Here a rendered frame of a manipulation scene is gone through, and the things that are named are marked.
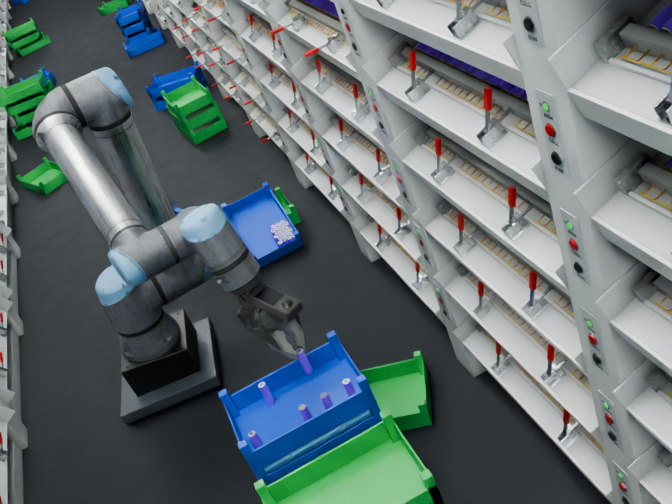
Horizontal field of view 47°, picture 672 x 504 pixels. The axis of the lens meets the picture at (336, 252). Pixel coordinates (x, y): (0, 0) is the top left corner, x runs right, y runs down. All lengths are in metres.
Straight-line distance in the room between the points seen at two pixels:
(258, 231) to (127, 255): 1.38
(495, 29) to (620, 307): 0.43
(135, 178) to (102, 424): 0.85
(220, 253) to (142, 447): 1.02
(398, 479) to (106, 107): 1.17
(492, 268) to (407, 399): 0.64
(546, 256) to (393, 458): 0.53
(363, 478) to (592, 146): 0.84
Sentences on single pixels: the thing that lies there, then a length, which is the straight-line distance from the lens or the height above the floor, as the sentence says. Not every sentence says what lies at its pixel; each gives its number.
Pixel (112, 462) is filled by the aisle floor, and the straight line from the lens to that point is 2.46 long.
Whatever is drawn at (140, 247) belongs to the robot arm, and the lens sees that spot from 1.64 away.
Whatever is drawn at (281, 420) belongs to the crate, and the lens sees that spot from 1.76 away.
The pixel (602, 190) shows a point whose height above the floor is 0.92.
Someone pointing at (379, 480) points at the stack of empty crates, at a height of 0.32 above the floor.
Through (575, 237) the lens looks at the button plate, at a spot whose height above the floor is 0.83.
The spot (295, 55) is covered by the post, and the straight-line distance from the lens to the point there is 2.30.
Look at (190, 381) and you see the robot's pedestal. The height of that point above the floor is 0.06.
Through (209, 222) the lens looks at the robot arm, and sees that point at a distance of 1.53.
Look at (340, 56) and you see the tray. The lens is 1.83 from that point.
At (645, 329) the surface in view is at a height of 0.71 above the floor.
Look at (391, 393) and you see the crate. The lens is 2.16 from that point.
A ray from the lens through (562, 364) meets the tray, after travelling 1.60.
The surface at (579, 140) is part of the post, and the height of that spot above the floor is 1.00.
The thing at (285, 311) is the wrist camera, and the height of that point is 0.62.
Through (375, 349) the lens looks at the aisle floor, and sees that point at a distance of 2.31.
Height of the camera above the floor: 1.50
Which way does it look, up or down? 33 degrees down
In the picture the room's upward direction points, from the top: 23 degrees counter-clockwise
